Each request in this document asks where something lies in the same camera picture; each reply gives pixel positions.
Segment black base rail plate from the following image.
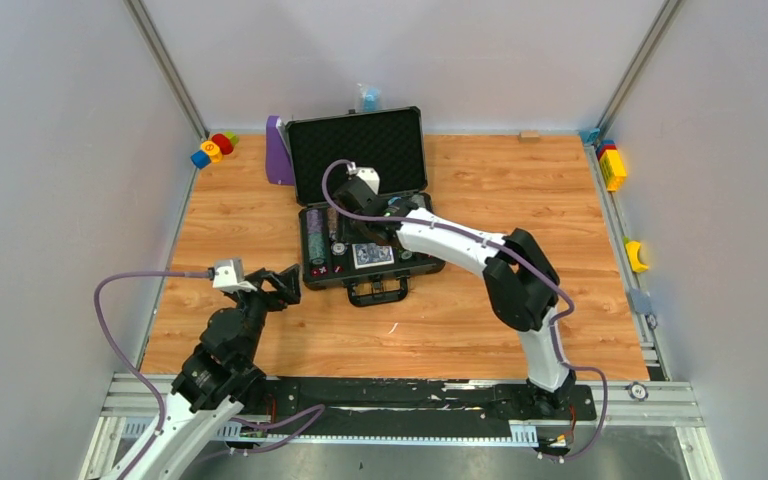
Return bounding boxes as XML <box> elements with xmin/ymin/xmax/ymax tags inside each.
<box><xmin>242</xmin><ymin>377</ymin><xmax>597</xmax><ymax>421</ymax></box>

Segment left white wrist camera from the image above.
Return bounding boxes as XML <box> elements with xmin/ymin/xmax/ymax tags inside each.
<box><xmin>212</xmin><ymin>257</ymin><xmax>258</xmax><ymax>294</ymax></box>

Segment purple cable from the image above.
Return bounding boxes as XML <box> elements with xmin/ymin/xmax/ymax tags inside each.
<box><xmin>320</xmin><ymin>158</ymin><xmax>609</xmax><ymax>463</ymax></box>
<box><xmin>93</xmin><ymin>268</ymin><xmax>327</xmax><ymax>480</ymax></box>

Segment dark green poker chip stack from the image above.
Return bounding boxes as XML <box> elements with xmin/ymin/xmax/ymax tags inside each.
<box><xmin>411</xmin><ymin>195</ymin><xmax>428</xmax><ymax>208</ymax></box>

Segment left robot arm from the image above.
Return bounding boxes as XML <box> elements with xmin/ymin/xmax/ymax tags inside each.
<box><xmin>106</xmin><ymin>258</ymin><xmax>301</xmax><ymax>479</ymax></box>

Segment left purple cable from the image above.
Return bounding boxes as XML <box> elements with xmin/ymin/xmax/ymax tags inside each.
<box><xmin>93</xmin><ymin>268</ymin><xmax>327</xmax><ymax>480</ymax></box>

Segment yellow curved toy piece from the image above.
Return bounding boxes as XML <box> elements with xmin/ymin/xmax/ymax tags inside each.
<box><xmin>624</xmin><ymin>238</ymin><xmax>650</xmax><ymax>274</ymax></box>

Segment brown poker chip stack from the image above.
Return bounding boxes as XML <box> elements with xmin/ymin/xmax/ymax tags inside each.
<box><xmin>326</xmin><ymin>208</ymin><xmax>339</xmax><ymax>240</ymax></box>

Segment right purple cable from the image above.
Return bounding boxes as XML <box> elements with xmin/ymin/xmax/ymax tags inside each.
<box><xmin>320</xmin><ymin>158</ymin><xmax>609</xmax><ymax>463</ymax></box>

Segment coloured toy cylinders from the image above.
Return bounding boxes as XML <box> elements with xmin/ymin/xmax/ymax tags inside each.
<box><xmin>190</xmin><ymin>131</ymin><xmax>239</xmax><ymax>170</ymax></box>

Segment purple poker chip stack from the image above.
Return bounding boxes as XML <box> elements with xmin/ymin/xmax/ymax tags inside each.
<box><xmin>305</xmin><ymin>209</ymin><xmax>324</xmax><ymax>236</ymax></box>

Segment blue playing card deck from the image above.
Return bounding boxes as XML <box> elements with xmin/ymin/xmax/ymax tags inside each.
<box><xmin>352</xmin><ymin>243</ymin><xmax>395</xmax><ymax>269</ymax></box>

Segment chip front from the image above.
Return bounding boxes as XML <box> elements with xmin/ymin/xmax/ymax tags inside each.
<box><xmin>331</xmin><ymin>242</ymin><xmax>348</xmax><ymax>257</ymax></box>

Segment light blue bottle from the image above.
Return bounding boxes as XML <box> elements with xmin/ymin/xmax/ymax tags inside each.
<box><xmin>357</xmin><ymin>84</ymin><xmax>383</xmax><ymax>113</ymax></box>

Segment black poker set case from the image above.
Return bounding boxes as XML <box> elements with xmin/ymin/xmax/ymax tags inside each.
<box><xmin>285</xmin><ymin>106</ymin><xmax>445</xmax><ymax>307</ymax></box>

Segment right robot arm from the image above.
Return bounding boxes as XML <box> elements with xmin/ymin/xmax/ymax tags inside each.
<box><xmin>325</xmin><ymin>176</ymin><xmax>576</xmax><ymax>418</ymax></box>

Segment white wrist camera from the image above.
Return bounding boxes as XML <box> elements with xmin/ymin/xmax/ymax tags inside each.
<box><xmin>348</xmin><ymin>167</ymin><xmax>380</xmax><ymax>194</ymax></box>
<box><xmin>212</xmin><ymin>257</ymin><xmax>258</xmax><ymax>294</ymax></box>

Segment purple stand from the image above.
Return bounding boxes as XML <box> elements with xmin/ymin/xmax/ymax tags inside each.
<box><xmin>265</xmin><ymin>115</ymin><xmax>295</xmax><ymax>186</ymax></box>

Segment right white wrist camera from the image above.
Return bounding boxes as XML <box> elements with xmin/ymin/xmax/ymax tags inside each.
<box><xmin>348</xmin><ymin>167</ymin><xmax>380</xmax><ymax>194</ymax></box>

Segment yellow red toy brick block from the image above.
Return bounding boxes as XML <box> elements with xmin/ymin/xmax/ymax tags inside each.
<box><xmin>596</xmin><ymin>140</ymin><xmax>628</xmax><ymax>192</ymax></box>

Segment teal poker chip stack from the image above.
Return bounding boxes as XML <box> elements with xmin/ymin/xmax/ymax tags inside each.
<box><xmin>307</xmin><ymin>232</ymin><xmax>329</xmax><ymax>265</ymax></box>

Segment small wooden block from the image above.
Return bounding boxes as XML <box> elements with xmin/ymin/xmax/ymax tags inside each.
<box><xmin>518</xmin><ymin>130</ymin><xmax>541</xmax><ymax>143</ymax></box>

